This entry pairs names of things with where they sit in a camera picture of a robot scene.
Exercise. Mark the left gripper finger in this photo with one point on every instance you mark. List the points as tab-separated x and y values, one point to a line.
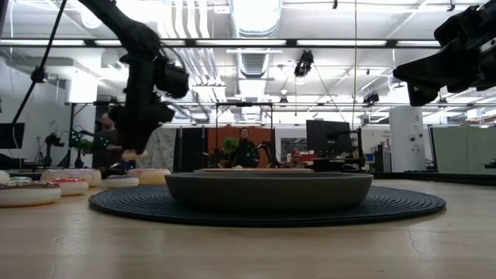
135	135

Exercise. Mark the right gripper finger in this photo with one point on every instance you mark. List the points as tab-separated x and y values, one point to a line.
420	69

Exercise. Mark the small red sprinkled donut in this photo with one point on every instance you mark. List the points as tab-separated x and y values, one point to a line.
73	188

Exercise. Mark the large white blue-drizzled donut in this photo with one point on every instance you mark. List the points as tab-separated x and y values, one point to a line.
3	177

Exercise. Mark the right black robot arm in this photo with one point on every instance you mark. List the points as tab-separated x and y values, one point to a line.
469	19

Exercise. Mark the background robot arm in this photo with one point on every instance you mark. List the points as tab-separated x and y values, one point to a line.
79	147
52	145

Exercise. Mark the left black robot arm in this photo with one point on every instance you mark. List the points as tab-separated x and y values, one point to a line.
120	27

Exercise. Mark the grey curtain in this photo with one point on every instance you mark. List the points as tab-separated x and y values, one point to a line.
164	149

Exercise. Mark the person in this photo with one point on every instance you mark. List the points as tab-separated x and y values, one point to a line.
104	145
246	153

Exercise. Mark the black curtain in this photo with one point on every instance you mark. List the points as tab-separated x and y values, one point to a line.
193	149

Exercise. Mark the dark round woven placemat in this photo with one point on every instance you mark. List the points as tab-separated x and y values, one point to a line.
128	205

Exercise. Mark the white pillar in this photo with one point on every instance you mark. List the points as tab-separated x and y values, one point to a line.
407	151

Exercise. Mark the grey-green partition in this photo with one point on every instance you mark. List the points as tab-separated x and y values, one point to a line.
465	151

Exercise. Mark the green background plant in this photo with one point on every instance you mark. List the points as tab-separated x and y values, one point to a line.
231	144

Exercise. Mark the black tripod pole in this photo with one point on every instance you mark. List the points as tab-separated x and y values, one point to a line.
38	73

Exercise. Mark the black monitor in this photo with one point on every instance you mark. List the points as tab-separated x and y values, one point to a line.
327	137

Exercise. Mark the small green donut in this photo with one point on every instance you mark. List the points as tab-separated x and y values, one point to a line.
21	180

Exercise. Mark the orange partition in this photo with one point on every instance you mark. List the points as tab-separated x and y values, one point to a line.
259	133

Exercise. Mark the pink plate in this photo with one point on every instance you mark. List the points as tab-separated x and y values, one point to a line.
255	170

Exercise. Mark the small chocolate donut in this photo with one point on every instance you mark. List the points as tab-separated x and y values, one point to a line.
27	197

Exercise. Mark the black overhead beam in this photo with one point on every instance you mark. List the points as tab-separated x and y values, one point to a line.
290	43

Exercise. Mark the grey plate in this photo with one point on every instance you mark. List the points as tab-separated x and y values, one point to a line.
267	191

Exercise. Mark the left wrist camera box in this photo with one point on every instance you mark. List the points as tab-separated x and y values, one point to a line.
172	79

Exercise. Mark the black gate frame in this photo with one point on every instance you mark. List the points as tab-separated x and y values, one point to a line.
244	104

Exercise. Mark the hanging black camera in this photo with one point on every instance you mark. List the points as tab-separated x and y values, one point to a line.
304	64

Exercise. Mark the silver ventilation duct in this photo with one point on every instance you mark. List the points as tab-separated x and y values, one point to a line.
255	64

